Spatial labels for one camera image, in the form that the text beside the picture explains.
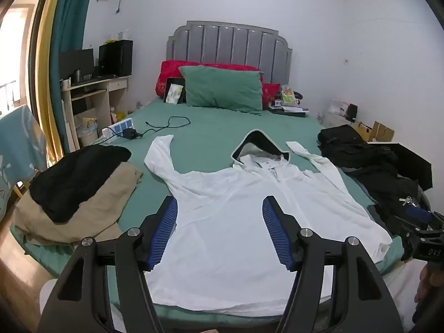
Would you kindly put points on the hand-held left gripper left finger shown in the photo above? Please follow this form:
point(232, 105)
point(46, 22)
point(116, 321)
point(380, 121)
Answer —
point(163, 232)

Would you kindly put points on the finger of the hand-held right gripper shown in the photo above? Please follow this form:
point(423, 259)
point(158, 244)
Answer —
point(411, 239)

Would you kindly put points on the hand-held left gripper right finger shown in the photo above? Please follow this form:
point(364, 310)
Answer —
point(275, 232)

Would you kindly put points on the white hoodie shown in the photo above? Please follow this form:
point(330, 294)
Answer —
point(225, 197)

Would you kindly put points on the person's right hand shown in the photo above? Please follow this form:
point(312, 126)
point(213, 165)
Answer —
point(425, 284)

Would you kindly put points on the black jacket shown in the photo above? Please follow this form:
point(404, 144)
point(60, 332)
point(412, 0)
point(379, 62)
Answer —
point(385, 187)

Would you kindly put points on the beige pants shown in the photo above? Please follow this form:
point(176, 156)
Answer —
point(104, 208)

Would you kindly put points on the black folded garment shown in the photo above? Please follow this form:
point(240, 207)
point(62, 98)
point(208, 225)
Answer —
point(76, 180)

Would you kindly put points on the bed with green sheet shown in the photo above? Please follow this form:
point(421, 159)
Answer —
point(208, 138)

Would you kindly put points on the cardboard box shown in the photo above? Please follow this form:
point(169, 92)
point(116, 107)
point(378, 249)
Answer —
point(376, 131)

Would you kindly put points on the white power strip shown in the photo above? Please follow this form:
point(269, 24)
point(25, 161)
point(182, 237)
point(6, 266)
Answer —
point(119, 126)

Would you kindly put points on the bin with white bag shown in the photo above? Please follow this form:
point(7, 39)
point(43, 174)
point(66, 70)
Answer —
point(86, 130)

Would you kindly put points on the green snack packet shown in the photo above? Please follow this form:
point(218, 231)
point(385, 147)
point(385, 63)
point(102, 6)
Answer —
point(288, 95)

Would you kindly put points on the small white box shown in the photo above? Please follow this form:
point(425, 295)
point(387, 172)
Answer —
point(338, 107)

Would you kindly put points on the small black box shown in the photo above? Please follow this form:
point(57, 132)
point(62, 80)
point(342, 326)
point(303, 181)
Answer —
point(352, 112)

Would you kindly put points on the black framed tablet box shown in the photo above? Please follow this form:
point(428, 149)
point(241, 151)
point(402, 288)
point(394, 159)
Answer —
point(175, 92)

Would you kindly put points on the light wooden desk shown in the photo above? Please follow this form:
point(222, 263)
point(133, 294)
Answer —
point(116, 85)

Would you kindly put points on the green pillow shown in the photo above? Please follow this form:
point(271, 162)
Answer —
point(222, 86)

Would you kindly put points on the red pillow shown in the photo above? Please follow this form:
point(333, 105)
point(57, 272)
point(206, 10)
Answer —
point(170, 71)

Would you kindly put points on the chair with blue cloth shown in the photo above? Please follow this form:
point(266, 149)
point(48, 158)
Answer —
point(17, 138)

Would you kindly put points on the black computer tower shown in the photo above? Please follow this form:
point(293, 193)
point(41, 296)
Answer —
point(116, 57)

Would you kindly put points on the black computer monitor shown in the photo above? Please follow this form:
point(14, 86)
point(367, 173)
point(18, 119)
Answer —
point(76, 62)

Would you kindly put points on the grey padded headboard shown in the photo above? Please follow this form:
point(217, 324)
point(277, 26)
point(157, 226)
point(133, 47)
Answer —
point(225, 45)

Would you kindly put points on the yellow curtain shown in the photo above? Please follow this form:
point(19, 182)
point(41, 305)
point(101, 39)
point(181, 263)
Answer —
point(47, 59)

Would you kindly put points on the teal curtain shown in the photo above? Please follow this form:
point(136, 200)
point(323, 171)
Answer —
point(69, 14)

